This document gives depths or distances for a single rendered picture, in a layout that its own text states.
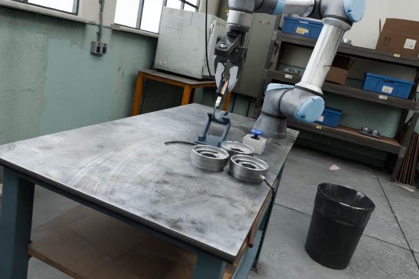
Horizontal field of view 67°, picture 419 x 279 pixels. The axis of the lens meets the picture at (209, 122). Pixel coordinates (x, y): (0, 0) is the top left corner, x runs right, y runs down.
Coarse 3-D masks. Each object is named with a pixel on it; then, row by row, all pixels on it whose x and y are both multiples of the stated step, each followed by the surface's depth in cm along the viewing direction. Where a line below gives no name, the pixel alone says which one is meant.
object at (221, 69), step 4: (220, 64) 103; (220, 68) 103; (224, 68) 103; (216, 72) 104; (220, 72) 104; (216, 76) 104; (220, 76) 104; (216, 80) 105; (220, 80) 104; (216, 84) 106
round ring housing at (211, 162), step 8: (192, 152) 86; (208, 152) 90; (224, 152) 90; (192, 160) 87; (200, 160) 83; (208, 160) 83; (216, 160) 83; (224, 160) 85; (200, 168) 84; (208, 168) 84; (216, 168) 84
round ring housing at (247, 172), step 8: (232, 160) 84; (248, 160) 90; (256, 160) 90; (232, 168) 83; (240, 168) 81; (248, 168) 81; (256, 168) 85; (264, 168) 86; (240, 176) 82; (248, 176) 81; (256, 176) 81; (264, 176) 83
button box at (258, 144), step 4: (244, 136) 110; (248, 136) 111; (252, 136) 110; (244, 140) 108; (248, 140) 108; (252, 140) 107; (256, 140) 108; (260, 140) 109; (264, 140) 110; (248, 144) 108; (252, 144) 108; (256, 144) 107; (260, 144) 107; (264, 144) 111; (256, 148) 107; (260, 148) 107; (256, 152) 107; (260, 152) 107
